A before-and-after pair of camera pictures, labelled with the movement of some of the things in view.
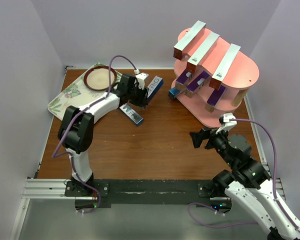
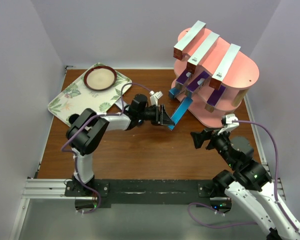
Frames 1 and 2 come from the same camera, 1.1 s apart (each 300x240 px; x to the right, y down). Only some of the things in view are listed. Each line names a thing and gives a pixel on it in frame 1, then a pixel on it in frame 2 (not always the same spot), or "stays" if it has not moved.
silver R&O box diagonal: [172, 92] stays
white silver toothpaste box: [224, 66] stays
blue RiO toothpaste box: [154, 86] to [180, 111]
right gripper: [204, 133] stays
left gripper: [142, 100] to [161, 116]
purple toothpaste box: [197, 84] stays
